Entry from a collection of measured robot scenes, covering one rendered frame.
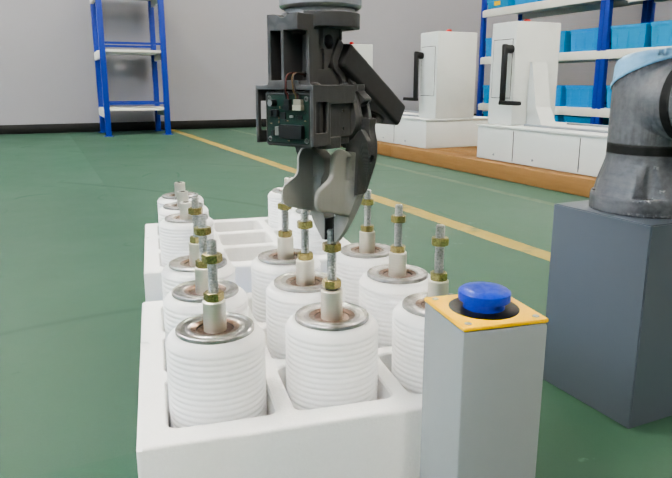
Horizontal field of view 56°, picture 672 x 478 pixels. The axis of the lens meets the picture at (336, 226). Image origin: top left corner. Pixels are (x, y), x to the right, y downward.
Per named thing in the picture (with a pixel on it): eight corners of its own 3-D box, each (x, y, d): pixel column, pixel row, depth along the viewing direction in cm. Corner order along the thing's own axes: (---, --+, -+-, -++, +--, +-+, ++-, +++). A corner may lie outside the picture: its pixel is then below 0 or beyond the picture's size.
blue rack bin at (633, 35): (645, 51, 608) (647, 28, 604) (681, 49, 575) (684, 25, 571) (608, 49, 586) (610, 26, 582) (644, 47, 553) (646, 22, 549)
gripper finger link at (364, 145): (328, 193, 61) (325, 102, 60) (340, 190, 63) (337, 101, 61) (366, 196, 58) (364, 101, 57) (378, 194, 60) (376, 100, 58)
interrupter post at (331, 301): (315, 320, 65) (315, 289, 64) (331, 313, 66) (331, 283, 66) (332, 326, 63) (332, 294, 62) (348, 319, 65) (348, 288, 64)
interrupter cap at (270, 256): (262, 269, 82) (262, 264, 82) (254, 254, 90) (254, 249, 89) (318, 265, 84) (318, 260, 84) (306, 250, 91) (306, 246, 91)
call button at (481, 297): (493, 302, 52) (494, 278, 51) (520, 319, 48) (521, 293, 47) (448, 307, 51) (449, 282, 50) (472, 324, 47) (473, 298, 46)
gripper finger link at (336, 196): (302, 250, 59) (298, 151, 57) (342, 238, 63) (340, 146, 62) (327, 254, 57) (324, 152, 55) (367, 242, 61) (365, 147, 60)
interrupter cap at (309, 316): (279, 320, 65) (279, 314, 64) (330, 302, 70) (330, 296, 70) (333, 340, 60) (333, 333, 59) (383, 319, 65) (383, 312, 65)
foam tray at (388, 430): (394, 382, 105) (396, 278, 101) (525, 542, 68) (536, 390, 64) (150, 415, 94) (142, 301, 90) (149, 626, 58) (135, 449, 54)
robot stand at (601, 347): (617, 358, 114) (634, 194, 107) (711, 403, 98) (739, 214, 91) (539, 378, 106) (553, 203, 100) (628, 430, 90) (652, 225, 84)
